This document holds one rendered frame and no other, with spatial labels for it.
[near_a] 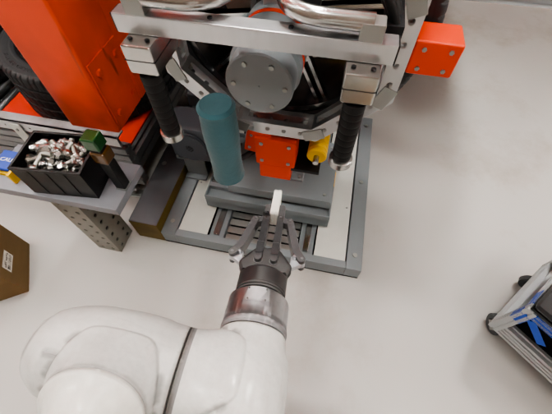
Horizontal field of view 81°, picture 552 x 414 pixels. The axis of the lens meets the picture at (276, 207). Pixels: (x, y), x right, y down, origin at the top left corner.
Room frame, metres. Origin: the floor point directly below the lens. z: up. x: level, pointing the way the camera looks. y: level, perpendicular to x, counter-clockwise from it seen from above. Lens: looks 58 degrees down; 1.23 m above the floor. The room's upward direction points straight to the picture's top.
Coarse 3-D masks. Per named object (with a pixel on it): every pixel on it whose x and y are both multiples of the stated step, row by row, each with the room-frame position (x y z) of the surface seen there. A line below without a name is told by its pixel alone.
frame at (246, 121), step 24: (408, 0) 0.59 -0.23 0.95; (408, 24) 0.59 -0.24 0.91; (408, 48) 0.59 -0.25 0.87; (168, 72) 0.70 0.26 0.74; (192, 72) 0.70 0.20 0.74; (384, 72) 0.59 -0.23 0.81; (384, 96) 0.59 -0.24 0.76; (240, 120) 0.66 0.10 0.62; (264, 120) 0.66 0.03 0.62; (288, 120) 0.69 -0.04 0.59; (312, 120) 0.66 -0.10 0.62; (336, 120) 0.61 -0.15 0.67
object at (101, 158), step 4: (108, 148) 0.57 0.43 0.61; (104, 152) 0.56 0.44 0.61; (108, 152) 0.56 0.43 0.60; (112, 152) 0.57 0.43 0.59; (92, 156) 0.55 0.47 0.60; (96, 156) 0.55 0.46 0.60; (100, 156) 0.54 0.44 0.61; (104, 156) 0.55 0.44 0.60; (108, 156) 0.56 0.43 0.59; (112, 156) 0.57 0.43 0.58; (96, 160) 0.55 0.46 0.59; (100, 160) 0.54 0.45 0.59; (104, 160) 0.54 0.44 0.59; (108, 160) 0.55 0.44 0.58
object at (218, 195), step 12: (216, 192) 0.75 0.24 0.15; (228, 192) 0.75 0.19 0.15; (216, 204) 0.71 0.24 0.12; (228, 204) 0.70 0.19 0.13; (240, 204) 0.69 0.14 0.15; (252, 204) 0.68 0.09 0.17; (264, 204) 0.69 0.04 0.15; (288, 204) 0.69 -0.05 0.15; (300, 204) 0.69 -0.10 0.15; (288, 216) 0.65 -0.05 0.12; (300, 216) 0.64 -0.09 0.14; (312, 216) 0.63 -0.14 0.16; (324, 216) 0.62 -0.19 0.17
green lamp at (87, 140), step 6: (84, 132) 0.57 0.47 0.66; (90, 132) 0.57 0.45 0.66; (96, 132) 0.57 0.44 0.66; (84, 138) 0.55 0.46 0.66; (90, 138) 0.55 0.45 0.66; (96, 138) 0.56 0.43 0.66; (102, 138) 0.57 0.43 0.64; (84, 144) 0.55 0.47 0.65; (90, 144) 0.54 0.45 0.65; (96, 144) 0.55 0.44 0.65; (102, 144) 0.56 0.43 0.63; (90, 150) 0.55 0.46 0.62; (96, 150) 0.54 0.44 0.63
